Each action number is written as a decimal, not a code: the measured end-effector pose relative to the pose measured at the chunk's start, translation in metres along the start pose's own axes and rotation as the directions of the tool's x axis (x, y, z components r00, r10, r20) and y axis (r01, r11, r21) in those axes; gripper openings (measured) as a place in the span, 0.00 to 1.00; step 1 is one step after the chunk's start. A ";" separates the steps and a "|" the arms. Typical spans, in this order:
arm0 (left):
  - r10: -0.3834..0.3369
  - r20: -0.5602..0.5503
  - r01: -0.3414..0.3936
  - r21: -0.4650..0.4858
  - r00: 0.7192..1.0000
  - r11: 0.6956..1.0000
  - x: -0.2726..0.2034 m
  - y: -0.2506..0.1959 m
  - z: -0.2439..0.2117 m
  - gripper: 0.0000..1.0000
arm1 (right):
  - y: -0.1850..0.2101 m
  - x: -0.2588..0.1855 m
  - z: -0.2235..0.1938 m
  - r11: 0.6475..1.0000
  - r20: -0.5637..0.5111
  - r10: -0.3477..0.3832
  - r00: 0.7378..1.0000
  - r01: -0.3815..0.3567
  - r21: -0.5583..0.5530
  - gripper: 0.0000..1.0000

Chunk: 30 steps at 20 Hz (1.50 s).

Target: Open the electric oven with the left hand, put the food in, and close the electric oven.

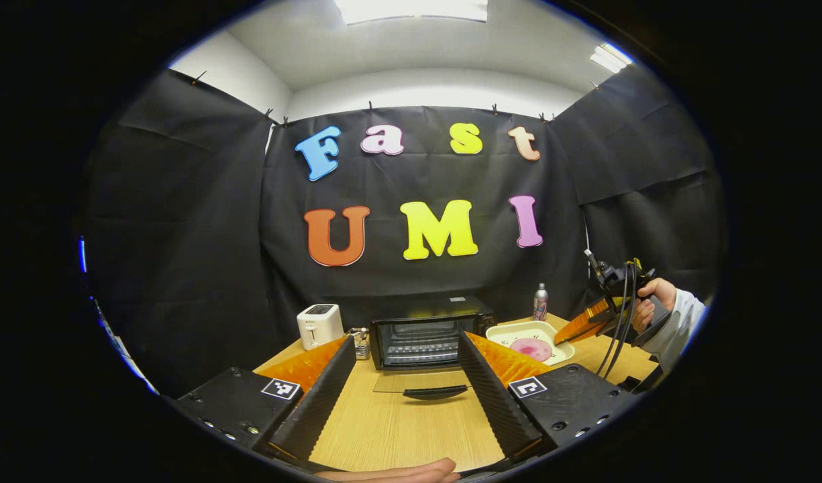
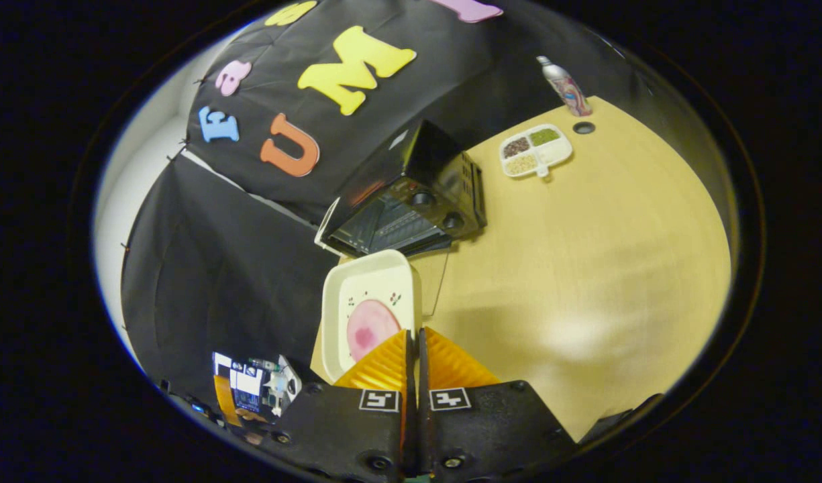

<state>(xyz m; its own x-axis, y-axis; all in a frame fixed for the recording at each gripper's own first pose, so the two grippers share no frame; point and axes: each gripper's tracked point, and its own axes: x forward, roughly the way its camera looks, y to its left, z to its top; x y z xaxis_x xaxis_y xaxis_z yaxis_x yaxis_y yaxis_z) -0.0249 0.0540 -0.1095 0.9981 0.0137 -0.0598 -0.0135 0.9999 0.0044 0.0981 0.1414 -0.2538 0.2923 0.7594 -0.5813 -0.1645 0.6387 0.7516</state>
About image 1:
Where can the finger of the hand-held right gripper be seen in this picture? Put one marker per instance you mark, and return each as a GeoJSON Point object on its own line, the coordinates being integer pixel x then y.
{"type": "Point", "coordinates": [585, 323]}

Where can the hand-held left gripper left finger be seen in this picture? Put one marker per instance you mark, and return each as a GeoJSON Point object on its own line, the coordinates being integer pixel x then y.
{"type": "Point", "coordinates": [320, 399]}

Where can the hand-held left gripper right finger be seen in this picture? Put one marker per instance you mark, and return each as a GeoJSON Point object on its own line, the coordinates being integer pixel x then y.
{"type": "Point", "coordinates": [498, 399]}

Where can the pink round ham slice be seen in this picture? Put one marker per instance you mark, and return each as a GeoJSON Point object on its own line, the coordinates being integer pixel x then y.
{"type": "Point", "coordinates": [531, 349]}

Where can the cream square plate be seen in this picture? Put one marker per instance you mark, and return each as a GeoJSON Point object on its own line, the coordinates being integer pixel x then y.
{"type": "Point", "coordinates": [511, 330]}

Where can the black electric oven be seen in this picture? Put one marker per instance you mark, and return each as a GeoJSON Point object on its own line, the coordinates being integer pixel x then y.
{"type": "Point", "coordinates": [424, 308]}

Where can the silver drink bottle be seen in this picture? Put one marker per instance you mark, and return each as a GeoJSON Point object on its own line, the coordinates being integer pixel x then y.
{"type": "Point", "coordinates": [540, 305]}

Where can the white toaster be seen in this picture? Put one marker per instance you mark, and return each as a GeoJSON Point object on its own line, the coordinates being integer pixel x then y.
{"type": "Point", "coordinates": [320, 325]}

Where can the black backdrop cloth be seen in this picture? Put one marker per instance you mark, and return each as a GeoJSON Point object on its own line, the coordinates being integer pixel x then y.
{"type": "Point", "coordinates": [417, 181]}

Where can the small ceiling light panel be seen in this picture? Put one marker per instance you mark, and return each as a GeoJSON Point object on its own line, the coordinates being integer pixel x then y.
{"type": "Point", "coordinates": [610, 57]}

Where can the large ceiling light panel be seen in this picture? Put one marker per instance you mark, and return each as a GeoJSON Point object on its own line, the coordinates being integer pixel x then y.
{"type": "Point", "coordinates": [410, 10]}

